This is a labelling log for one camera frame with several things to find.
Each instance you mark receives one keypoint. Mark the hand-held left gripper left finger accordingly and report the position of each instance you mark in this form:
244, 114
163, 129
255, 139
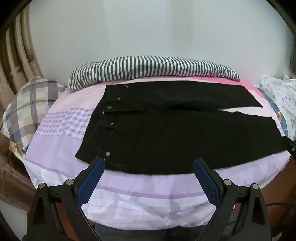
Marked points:
91, 183

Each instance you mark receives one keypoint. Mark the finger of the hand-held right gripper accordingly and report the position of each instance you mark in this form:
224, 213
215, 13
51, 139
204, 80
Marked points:
291, 147

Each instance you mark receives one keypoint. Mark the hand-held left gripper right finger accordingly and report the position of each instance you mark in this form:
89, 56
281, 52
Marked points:
208, 183

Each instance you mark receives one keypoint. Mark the black pants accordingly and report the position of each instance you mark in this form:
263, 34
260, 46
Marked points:
161, 139

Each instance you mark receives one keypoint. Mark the pink purple bed sheet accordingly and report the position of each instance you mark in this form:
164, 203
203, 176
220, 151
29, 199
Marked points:
129, 190

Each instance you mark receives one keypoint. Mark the white dotted pillow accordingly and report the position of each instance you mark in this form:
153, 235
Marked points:
279, 97

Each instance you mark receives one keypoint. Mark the brown patterned cloth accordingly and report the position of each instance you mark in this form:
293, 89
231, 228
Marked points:
13, 183

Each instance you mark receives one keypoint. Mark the plaid pillow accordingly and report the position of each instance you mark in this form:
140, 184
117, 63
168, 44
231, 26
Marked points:
30, 106

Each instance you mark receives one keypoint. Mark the grey white striped blanket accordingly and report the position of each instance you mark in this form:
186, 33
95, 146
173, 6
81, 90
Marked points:
143, 67

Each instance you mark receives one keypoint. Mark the beige curtain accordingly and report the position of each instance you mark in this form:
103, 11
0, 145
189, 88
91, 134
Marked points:
20, 51

